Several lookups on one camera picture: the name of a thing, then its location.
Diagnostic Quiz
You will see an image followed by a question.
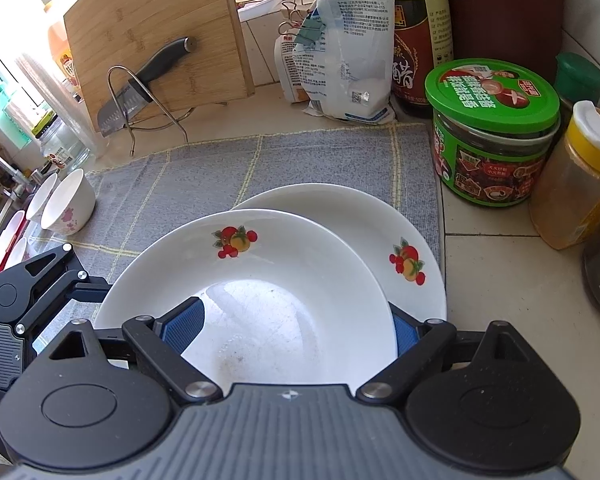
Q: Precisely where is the bamboo cutting board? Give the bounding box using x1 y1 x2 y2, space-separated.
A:
64 0 254 119

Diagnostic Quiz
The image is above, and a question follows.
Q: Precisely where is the green cap small bottle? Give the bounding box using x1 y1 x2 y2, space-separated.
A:
554 52 600 125

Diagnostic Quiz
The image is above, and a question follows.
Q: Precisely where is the green dish soap bottle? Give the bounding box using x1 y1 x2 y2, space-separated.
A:
0 76 33 150

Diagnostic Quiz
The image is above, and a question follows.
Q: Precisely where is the white plate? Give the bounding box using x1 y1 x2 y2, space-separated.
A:
237 183 448 322
95 209 398 390

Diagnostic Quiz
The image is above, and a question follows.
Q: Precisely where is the dark vinegar bottle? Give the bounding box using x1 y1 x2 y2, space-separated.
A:
392 0 453 117

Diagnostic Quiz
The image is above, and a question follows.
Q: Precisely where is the metal wire board stand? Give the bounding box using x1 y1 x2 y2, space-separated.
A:
106 64 230 158

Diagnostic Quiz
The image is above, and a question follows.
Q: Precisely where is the white salt bag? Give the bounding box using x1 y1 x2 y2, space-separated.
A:
292 0 396 125

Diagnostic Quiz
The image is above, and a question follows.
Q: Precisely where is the steel kitchen faucet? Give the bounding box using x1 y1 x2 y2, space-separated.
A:
0 155 35 200

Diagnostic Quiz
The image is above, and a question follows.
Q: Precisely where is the dark red knife block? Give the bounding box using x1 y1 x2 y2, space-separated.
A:
450 0 564 81

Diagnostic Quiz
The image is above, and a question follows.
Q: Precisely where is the white plate back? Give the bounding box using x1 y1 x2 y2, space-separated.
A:
95 209 398 390

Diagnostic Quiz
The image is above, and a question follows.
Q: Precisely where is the red white basin in sink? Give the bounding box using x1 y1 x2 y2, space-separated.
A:
0 209 27 272

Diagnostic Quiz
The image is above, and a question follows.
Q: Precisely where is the green lid sauce jar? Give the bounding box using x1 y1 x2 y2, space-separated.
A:
425 58 560 208

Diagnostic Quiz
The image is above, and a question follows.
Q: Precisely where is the plastic wrap roll right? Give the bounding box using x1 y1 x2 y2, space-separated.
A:
16 54 108 158

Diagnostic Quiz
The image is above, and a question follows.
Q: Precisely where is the black handled kitchen knife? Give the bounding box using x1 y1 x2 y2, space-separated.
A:
96 37 197 136

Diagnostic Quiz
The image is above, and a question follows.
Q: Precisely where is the orange cooking wine jug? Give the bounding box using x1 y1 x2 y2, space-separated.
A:
44 0 83 101

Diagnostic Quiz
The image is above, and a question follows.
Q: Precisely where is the floral bowl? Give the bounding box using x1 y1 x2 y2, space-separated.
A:
41 169 96 236
26 174 59 223
4 237 30 270

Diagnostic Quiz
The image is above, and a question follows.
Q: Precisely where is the yellow lid spice jar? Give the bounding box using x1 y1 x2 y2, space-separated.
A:
529 101 600 250

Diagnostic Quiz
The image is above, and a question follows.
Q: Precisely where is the glass jar green lid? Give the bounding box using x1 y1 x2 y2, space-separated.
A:
32 110 91 172

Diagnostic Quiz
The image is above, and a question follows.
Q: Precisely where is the orange white food bag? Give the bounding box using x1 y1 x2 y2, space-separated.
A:
274 28 309 104

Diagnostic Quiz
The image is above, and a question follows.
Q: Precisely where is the grey blue checked dish mat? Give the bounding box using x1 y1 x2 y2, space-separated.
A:
19 120 447 361

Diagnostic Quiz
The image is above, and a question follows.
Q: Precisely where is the white dish on windowsill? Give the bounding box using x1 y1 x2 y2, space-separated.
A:
236 0 284 23

